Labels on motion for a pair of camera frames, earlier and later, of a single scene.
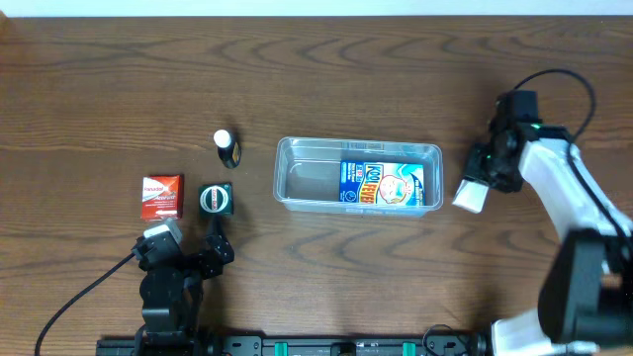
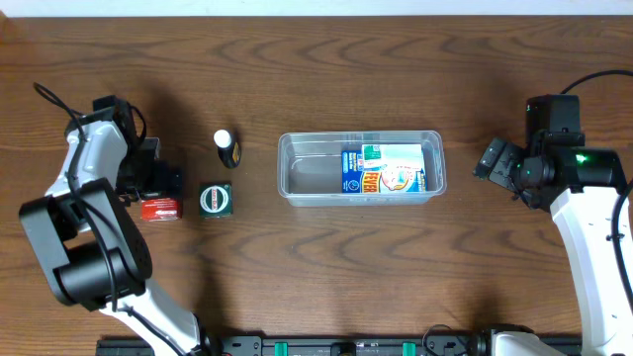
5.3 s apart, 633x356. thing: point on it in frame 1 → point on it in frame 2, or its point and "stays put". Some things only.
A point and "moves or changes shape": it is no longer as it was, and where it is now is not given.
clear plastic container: x=357 y=177 moves or changes shape
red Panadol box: x=162 y=196 stays put
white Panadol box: x=471 y=196 → x=392 y=155
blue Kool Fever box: x=382 y=182 moves or changes shape
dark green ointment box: x=216 y=200 stays put
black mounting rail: x=425 y=344 stays put
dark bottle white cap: x=228 y=150 stays put
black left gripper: x=196 y=250 → x=161 y=183
